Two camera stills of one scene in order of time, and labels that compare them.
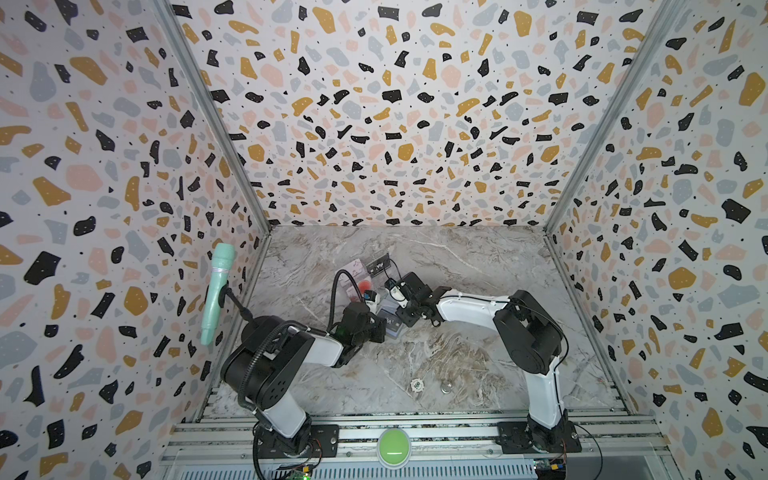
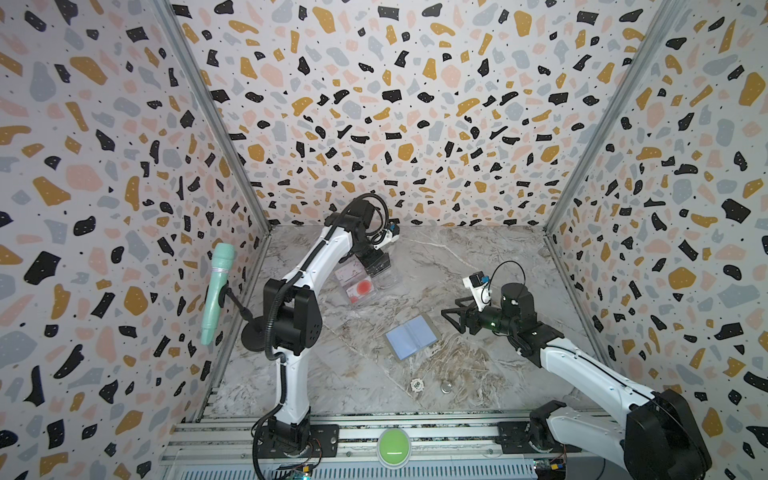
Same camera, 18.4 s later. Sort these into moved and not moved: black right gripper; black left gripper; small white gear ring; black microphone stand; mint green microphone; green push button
Moved: black right gripper; black left gripper
Not moved: black microphone stand; green push button; small white gear ring; mint green microphone
